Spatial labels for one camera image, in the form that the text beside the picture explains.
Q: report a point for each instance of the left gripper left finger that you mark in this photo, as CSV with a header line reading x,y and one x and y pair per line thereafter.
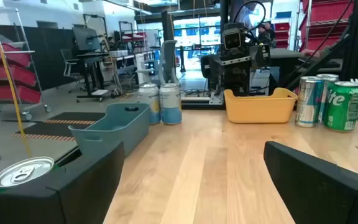
x,y
57,202

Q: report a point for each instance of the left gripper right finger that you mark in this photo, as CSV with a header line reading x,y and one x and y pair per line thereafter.
x,y
331,199

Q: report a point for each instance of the yellow plastic bin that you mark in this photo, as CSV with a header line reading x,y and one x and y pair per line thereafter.
x,y
259,109

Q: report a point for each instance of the green soda can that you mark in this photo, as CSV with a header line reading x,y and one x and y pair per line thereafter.
x,y
342,107
23,171

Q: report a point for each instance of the white blue sparkling water can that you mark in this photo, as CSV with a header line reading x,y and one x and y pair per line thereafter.
x,y
149,102
170,104

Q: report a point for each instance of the slim silver blue energy can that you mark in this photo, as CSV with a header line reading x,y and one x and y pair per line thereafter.
x,y
329,77
308,102

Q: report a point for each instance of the dark blue plastic bin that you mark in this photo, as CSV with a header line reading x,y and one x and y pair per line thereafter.
x,y
120,130

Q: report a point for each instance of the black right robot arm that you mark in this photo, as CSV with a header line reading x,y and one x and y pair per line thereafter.
x,y
261,56

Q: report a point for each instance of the person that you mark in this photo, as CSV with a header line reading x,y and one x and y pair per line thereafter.
x,y
270,32
261,35

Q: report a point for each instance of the grey office chair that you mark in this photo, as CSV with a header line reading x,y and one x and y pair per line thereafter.
x,y
169,59

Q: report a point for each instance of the person's hand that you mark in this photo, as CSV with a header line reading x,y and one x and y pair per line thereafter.
x,y
310,53

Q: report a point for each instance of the black floor mat orange stripes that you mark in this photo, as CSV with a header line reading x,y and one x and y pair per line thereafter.
x,y
79,115

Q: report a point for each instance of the metal storage rack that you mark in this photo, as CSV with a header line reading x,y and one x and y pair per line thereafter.
x,y
14,113

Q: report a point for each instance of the black standing desk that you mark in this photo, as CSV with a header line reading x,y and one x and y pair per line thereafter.
x,y
92,55

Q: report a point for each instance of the black office chair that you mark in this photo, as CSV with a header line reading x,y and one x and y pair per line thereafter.
x,y
67,57

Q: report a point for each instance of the black monitor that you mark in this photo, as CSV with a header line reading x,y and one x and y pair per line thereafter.
x,y
85,39

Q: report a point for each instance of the silver mounting bracket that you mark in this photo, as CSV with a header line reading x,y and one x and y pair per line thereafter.
x,y
216,99

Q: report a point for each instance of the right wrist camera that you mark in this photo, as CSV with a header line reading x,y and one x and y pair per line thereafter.
x,y
233,39

